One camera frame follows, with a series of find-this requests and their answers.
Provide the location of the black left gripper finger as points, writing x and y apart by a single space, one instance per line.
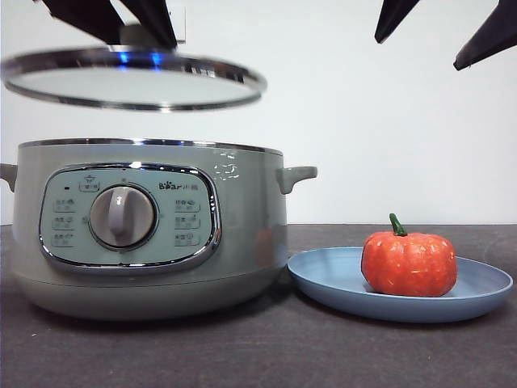
85 16
155 22

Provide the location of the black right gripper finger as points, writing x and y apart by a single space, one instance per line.
396 16
497 38

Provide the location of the glass lid with green knob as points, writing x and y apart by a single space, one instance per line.
133 87

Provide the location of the orange pumpkin with green stem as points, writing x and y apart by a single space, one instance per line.
408 266

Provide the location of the pale green electric steamer pot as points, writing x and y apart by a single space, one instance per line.
250 226

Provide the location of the blue plate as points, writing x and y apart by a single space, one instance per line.
331 279

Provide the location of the white wall socket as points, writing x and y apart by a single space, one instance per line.
182 24

